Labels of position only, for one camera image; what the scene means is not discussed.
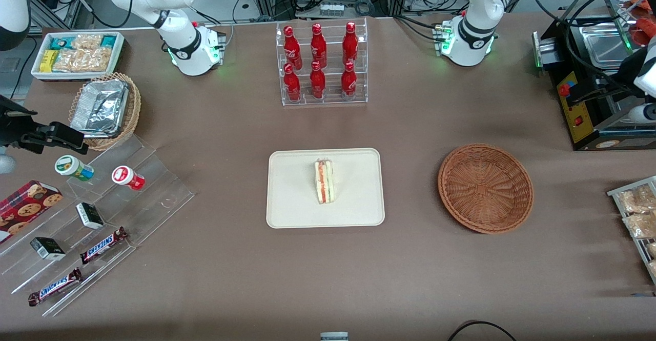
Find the white plastic snack bin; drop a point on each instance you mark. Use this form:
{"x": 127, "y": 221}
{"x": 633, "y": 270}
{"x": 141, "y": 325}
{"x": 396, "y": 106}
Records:
{"x": 121, "y": 48}

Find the red plaid cookie box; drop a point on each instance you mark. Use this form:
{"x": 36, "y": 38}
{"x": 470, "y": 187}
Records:
{"x": 25, "y": 210}

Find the aluminium foil tray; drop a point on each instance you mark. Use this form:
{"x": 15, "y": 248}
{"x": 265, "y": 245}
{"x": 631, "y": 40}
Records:
{"x": 100, "y": 107}

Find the teal snack packet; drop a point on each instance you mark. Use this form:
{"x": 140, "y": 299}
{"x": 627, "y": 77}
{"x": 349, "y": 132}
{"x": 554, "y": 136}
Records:
{"x": 60, "y": 42}
{"x": 109, "y": 41}

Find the clear acrylic stepped stand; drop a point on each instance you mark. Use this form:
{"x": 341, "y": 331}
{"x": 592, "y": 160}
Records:
{"x": 154, "y": 197}

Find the cream plastic tray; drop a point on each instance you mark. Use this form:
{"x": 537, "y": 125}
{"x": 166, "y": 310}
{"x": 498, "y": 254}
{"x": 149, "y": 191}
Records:
{"x": 292, "y": 192}

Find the green lidded jar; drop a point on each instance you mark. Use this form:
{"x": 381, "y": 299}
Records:
{"x": 72, "y": 166}

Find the small dark green box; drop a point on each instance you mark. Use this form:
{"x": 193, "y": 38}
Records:
{"x": 47, "y": 248}
{"x": 90, "y": 216}

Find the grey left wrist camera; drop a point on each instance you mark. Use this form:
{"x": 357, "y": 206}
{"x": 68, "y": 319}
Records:
{"x": 644, "y": 112}

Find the clear cracker packet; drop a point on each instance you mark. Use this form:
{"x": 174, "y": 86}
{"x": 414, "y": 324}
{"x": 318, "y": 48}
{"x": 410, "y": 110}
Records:
{"x": 84, "y": 60}
{"x": 87, "y": 41}

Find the clear acrylic bottle rack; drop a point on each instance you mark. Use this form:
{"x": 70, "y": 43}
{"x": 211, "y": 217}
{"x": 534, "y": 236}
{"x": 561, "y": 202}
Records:
{"x": 333, "y": 100}

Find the white power strip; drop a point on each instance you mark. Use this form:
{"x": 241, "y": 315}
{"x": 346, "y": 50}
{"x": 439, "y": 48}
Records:
{"x": 331, "y": 9}

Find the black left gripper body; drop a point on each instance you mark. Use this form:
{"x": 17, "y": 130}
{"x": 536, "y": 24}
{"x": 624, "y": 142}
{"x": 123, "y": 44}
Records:
{"x": 626, "y": 70}

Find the grey labelled block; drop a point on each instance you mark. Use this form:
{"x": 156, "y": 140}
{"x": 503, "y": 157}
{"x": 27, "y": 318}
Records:
{"x": 334, "y": 337}

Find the black sealing machine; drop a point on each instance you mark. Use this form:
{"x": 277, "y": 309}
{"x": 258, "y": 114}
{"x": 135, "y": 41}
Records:
{"x": 579, "y": 120}

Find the light wicker basket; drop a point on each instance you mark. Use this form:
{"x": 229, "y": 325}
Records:
{"x": 134, "y": 110}

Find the stainless steel tray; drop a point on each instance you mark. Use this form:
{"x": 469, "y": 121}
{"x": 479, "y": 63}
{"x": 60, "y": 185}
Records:
{"x": 605, "y": 46}

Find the Snickers chocolate bar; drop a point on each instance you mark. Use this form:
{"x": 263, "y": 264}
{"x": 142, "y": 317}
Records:
{"x": 102, "y": 246}
{"x": 55, "y": 286}

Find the clear biscuit packet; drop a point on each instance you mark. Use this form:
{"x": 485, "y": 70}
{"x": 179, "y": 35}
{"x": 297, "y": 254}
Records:
{"x": 638, "y": 200}
{"x": 641, "y": 225}
{"x": 652, "y": 249}

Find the brown wicker basket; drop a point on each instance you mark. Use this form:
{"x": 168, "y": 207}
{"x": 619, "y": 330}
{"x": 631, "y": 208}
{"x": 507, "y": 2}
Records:
{"x": 484, "y": 189}

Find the orange red object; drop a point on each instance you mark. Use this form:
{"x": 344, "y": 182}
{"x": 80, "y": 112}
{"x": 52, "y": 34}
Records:
{"x": 647, "y": 23}

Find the red cola bottle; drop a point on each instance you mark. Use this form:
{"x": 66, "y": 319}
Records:
{"x": 348, "y": 83}
{"x": 292, "y": 85}
{"x": 318, "y": 46}
{"x": 350, "y": 43}
{"x": 291, "y": 46}
{"x": 317, "y": 83}

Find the red lidded jar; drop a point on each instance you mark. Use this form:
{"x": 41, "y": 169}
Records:
{"x": 125, "y": 177}

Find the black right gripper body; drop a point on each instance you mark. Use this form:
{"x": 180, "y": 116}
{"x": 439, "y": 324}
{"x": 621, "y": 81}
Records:
{"x": 11, "y": 125}

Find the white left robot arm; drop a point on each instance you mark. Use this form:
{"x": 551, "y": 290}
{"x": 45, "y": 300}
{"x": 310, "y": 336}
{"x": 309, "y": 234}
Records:
{"x": 482, "y": 2}

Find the yellow snack packet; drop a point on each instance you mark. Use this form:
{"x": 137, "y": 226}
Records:
{"x": 48, "y": 61}

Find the triangular sandwich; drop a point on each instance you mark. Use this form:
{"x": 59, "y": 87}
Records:
{"x": 324, "y": 182}

